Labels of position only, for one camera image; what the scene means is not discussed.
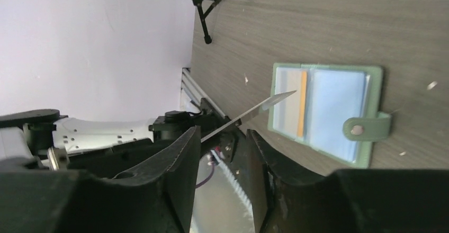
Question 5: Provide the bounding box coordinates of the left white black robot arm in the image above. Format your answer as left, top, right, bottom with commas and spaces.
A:
1, 109, 238, 212

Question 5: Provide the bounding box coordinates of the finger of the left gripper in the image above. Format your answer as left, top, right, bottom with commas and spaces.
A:
66, 138, 183, 179

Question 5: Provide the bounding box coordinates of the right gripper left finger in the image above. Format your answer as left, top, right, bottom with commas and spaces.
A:
1, 127, 201, 232

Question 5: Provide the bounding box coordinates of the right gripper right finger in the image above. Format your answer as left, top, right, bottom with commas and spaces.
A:
247, 130, 448, 232

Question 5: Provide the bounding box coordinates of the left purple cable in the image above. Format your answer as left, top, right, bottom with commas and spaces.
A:
194, 161, 217, 190

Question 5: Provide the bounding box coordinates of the green leather card holder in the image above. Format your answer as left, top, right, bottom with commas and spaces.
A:
267, 63, 391, 168

